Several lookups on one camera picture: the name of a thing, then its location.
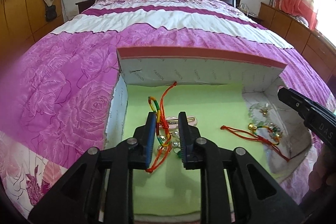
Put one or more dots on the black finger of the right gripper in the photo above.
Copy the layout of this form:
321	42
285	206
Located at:
317	118

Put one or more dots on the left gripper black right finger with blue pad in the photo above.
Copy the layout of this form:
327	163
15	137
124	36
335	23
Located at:
235	188

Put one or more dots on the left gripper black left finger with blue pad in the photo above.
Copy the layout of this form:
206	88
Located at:
99	178

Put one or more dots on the pink cardboard box tray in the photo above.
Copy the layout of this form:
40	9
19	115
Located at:
259	76

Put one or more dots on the wooden low cabinet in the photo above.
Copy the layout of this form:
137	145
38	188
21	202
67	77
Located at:
317	51

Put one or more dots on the light green felt liner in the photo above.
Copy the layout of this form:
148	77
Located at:
171	190

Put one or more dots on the pink floral bed quilt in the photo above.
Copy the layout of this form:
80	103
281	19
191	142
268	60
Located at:
56	97

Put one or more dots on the pink hair clip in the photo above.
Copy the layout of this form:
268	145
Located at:
173	122

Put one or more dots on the black hanging bag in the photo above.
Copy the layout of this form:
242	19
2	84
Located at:
50	13

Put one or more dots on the dark wooden nightstand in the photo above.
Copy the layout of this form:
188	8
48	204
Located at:
83	5

